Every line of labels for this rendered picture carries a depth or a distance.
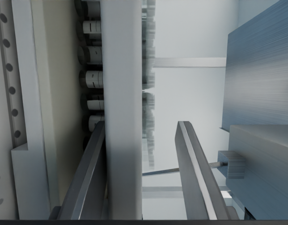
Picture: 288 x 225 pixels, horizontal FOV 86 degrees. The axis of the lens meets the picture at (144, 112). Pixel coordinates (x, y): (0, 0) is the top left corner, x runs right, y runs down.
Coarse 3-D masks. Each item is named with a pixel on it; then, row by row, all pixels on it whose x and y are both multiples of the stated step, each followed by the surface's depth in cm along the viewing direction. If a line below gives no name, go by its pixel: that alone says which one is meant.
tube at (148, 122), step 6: (84, 120) 12; (90, 120) 12; (96, 120) 12; (102, 120) 12; (144, 120) 12; (150, 120) 12; (84, 126) 12; (90, 126) 12; (144, 126) 12; (150, 126) 12
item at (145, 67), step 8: (144, 40) 13; (152, 40) 13; (88, 64) 13; (96, 64) 13; (144, 64) 13; (152, 64) 13; (144, 88) 17; (96, 112) 14; (104, 112) 14; (144, 112) 14; (152, 112) 14
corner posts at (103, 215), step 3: (105, 201) 11; (105, 204) 10; (105, 207) 10; (102, 210) 10; (105, 210) 10; (102, 213) 10; (105, 213) 10; (102, 216) 10; (105, 216) 10; (108, 216) 10; (102, 219) 9; (105, 219) 10; (108, 219) 10
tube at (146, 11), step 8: (80, 0) 11; (88, 0) 10; (96, 0) 10; (144, 0) 11; (152, 0) 11; (80, 8) 11; (88, 8) 11; (96, 8) 11; (144, 8) 11; (152, 8) 11; (80, 16) 11; (88, 16) 11; (96, 16) 11; (144, 16) 11; (152, 16) 11
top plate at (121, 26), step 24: (120, 0) 7; (120, 24) 7; (120, 48) 7; (120, 72) 8; (120, 96) 8; (120, 120) 8; (120, 144) 8; (120, 168) 8; (120, 192) 8; (120, 216) 9
